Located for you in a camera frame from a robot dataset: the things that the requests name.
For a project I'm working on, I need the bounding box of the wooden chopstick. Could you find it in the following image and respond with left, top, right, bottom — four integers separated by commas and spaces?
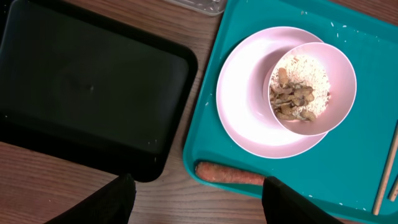
372, 124, 397, 215
389, 177, 398, 202

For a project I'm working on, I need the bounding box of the pink bowl with food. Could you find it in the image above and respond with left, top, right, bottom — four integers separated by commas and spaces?
264, 42, 357, 136

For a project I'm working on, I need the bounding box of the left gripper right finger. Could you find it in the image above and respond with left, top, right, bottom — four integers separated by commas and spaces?
262, 176, 342, 224

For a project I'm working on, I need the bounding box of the teal serving tray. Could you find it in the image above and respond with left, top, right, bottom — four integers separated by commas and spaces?
183, 0, 397, 223

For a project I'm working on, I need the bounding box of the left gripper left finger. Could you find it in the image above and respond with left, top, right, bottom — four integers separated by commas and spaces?
46, 174, 136, 224

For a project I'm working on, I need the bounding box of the orange carrot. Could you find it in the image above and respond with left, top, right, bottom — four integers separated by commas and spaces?
195, 162, 266, 185

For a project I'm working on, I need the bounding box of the black plastic tray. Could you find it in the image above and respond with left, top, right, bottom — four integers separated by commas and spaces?
1, 0, 198, 182

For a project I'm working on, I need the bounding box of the clear plastic storage bin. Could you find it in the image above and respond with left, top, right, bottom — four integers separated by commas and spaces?
166, 0, 228, 16

